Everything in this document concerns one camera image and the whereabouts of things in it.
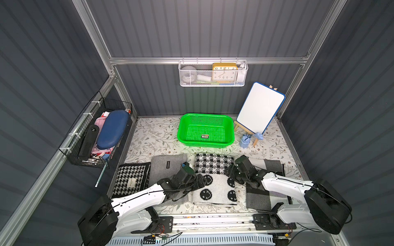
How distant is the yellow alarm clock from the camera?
88 centimetres

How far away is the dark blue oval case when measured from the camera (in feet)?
2.07

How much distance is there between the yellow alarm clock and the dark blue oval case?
1.80 feet
